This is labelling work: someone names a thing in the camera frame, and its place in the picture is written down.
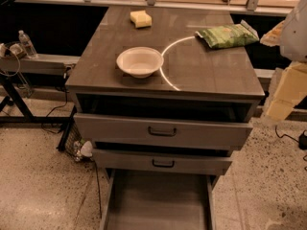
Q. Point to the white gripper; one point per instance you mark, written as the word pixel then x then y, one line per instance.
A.
pixel 295 35

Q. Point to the green jalapeno chip bag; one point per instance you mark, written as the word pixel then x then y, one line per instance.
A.
pixel 229 36

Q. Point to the grey drawer cabinet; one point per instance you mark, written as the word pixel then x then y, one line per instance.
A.
pixel 191 70

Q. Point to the grey middle drawer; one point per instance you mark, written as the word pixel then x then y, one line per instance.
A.
pixel 161 162

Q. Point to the grey open bottom drawer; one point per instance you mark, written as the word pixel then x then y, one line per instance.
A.
pixel 138 200

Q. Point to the grey top drawer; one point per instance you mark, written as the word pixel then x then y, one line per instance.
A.
pixel 162 133

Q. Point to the metal railing shelf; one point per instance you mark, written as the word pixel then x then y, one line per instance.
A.
pixel 262 7

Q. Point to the white paper bowl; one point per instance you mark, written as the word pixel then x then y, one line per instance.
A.
pixel 140 62

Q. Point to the yellow sponge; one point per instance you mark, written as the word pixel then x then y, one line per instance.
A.
pixel 140 19

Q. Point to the clear plastic water bottle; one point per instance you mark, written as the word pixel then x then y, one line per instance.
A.
pixel 27 44

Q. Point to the black framed side table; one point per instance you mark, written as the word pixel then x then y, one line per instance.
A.
pixel 50 71

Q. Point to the black power adapter with cable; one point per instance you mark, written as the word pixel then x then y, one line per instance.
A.
pixel 301 140

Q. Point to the wire mesh waste basket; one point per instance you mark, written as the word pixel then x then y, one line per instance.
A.
pixel 77 147

